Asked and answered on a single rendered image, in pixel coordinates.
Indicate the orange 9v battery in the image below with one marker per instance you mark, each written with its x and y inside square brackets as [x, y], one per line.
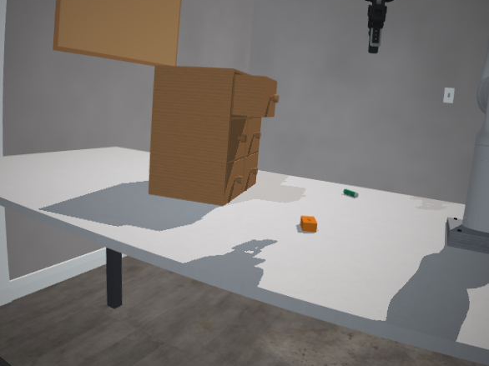
[308, 224]

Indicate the green battery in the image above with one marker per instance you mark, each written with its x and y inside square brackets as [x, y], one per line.
[351, 193]

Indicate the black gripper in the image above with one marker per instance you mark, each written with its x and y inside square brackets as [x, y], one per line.
[375, 24]

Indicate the brown wooden chest of drawers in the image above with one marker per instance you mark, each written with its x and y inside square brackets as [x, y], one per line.
[190, 133]

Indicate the brown wooden drawer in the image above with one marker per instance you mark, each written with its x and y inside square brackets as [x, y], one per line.
[234, 178]
[236, 140]
[254, 96]
[250, 169]
[253, 135]

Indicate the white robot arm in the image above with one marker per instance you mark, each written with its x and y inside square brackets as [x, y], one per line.
[476, 214]

